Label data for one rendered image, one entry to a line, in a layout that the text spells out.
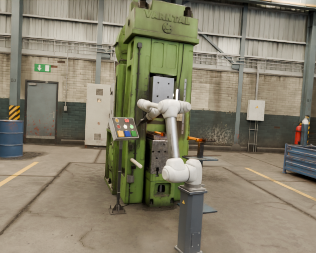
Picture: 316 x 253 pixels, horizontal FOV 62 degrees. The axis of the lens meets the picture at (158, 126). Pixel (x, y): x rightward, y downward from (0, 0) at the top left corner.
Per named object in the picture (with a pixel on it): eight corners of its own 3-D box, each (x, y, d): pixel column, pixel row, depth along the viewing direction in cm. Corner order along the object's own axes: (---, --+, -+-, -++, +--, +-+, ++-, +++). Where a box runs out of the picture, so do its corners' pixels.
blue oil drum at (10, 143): (17, 157, 641) (19, 121, 637) (-9, 157, 633) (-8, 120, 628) (26, 154, 699) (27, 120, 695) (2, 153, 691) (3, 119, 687)
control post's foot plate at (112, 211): (127, 213, 333) (128, 206, 333) (110, 215, 326) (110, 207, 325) (124, 207, 353) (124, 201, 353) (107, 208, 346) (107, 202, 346)
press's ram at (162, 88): (178, 108, 366) (179, 79, 364) (151, 106, 353) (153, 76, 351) (167, 108, 406) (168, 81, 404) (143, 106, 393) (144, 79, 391)
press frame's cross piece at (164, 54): (177, 75, 377) (179, 41, 375) (149, 72, 364) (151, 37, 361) (166, 79, 419) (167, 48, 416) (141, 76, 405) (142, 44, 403)
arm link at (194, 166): (205, 183, 244) (206, 160, 242) (189, 185, 234) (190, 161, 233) (194, 179, 258) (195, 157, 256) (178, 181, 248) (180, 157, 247)
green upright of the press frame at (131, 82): (142, 203, 373) (151, 37, 361) (124, 204, 365) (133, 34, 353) (135, 194, 415) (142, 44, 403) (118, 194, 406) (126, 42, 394)
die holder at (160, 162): (176, 173, 366) (178, 140, 363) (150, 173, 353) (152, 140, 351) (162, 164, 418) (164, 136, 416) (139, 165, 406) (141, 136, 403)
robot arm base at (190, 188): (209, 190, 245) (210, 184, 245) (189, 192, 235) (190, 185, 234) (197, 184, 261) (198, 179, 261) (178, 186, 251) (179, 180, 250)
